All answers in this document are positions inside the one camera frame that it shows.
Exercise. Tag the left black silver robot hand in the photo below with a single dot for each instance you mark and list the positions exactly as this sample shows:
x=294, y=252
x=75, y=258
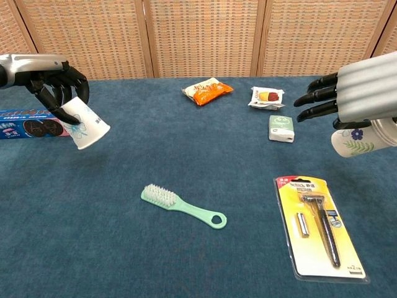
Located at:
x=31, y=69

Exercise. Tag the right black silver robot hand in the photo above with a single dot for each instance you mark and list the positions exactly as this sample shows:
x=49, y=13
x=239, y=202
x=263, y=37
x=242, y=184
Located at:
x=369, y=90

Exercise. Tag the white paper cup dark flower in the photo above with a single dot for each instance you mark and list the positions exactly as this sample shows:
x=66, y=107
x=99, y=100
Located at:
x=356, y=142

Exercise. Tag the white floral paper cup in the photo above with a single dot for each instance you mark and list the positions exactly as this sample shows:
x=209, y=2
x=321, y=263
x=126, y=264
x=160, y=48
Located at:
x=90, y=130

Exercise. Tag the blue cookie box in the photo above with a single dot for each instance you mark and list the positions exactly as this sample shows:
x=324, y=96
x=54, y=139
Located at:
x=28, y=127

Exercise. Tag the green white tissue pack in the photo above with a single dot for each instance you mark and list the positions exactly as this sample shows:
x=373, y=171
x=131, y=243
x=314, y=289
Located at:
x=280, y=127

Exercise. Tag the white bun pastry packet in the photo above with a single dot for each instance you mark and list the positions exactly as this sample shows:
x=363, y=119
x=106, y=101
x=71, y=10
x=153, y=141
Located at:
x=266, y=97

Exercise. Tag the yellow razor blister pack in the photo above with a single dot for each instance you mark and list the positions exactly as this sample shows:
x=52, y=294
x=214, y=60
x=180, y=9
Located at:
x=319, y=229

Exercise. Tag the orange white snack packet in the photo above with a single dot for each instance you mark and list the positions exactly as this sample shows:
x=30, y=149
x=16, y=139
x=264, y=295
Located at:
x=207, y=91

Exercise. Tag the woven bamboo folding screen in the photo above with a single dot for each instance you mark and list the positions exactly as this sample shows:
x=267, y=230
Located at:
x=201, y=37

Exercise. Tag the mint green scrub brush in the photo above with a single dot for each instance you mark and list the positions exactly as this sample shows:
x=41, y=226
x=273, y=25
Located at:
x=161, y=195

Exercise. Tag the blue carpet table cover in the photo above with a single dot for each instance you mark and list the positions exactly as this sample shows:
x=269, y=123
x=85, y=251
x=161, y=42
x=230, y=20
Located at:
x=124, y=248

